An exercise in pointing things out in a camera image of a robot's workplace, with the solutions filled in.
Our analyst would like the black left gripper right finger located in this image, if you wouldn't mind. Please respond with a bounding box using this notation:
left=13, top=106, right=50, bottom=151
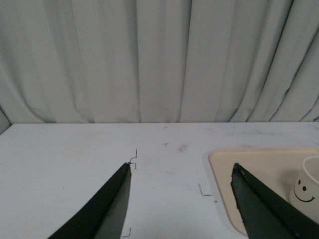
left=231, top=163, right=319, bottom=239

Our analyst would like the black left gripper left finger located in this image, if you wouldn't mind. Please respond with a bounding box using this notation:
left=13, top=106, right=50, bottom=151
left=50, top=163, right=131, bottom=239

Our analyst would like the cream mug with black handle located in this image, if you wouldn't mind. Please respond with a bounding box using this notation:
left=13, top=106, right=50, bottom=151
left=289, top=156, right=319, bottom=224

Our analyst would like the beige rectangular plastic tray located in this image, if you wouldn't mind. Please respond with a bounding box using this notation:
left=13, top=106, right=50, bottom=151
left=209, top=147, right=319, bottom=236

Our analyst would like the white pleated curtain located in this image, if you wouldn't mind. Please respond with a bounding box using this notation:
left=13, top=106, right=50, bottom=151
left=0, top=0, right=319, bottom=131

